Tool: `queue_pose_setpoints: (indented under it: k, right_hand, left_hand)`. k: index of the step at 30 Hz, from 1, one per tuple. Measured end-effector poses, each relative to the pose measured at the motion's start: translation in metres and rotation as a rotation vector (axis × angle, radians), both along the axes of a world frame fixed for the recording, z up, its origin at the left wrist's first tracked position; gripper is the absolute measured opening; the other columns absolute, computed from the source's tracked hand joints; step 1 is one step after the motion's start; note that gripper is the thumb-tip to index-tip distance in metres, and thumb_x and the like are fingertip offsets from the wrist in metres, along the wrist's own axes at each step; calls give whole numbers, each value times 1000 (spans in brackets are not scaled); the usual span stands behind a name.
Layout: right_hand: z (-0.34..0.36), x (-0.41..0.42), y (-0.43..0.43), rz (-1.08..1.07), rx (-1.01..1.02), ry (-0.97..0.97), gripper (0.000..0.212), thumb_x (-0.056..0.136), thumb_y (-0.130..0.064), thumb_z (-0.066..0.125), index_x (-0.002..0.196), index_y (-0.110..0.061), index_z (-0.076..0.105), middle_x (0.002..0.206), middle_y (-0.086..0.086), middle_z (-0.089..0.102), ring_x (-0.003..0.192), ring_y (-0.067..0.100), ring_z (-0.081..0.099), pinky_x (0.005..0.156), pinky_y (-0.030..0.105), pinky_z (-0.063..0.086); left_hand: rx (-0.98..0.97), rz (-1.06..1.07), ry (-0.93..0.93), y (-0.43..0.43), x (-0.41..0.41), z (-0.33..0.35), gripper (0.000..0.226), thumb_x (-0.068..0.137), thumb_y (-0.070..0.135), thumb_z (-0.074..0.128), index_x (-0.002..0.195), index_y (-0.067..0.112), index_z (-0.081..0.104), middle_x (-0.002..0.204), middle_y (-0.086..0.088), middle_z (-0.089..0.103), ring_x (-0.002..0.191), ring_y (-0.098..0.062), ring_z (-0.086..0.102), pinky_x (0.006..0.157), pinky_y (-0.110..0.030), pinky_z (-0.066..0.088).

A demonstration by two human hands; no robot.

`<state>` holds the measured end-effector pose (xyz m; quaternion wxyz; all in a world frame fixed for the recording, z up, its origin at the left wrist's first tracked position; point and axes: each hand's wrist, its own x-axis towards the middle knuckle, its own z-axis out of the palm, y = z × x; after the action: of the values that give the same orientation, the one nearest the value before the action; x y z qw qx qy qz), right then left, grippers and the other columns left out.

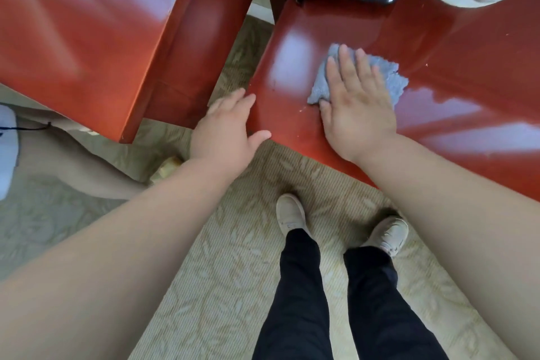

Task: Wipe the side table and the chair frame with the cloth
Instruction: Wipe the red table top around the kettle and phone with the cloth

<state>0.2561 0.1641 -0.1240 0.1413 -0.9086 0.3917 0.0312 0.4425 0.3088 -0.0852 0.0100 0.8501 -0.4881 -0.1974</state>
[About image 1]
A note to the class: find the person's left hand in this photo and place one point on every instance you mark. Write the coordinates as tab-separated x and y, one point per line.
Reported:
219	140

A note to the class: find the person's right hand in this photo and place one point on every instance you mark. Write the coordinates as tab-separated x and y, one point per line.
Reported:
358	119

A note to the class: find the grey-blue cleaning cloth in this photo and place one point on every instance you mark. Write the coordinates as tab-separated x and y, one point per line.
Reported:
316	85

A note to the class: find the person's left forearm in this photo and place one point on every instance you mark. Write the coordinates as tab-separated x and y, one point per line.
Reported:
105	267

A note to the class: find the person's right forearm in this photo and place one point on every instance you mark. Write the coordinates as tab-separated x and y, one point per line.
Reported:
472	224

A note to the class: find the person's left white shoe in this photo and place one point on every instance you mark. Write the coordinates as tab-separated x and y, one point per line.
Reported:
290	212

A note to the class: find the person's white shoe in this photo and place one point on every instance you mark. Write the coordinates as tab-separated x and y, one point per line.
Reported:
290	212
390	235

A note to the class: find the person's right white shoe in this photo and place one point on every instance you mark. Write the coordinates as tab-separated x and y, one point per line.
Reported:
390	235

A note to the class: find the person's black trousers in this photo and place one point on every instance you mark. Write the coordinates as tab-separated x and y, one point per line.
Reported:
299	300

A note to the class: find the red wooden table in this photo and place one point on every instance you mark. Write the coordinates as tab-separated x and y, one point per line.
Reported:
464	56

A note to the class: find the large red wooden desk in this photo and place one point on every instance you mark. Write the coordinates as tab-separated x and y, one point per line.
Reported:
105	35

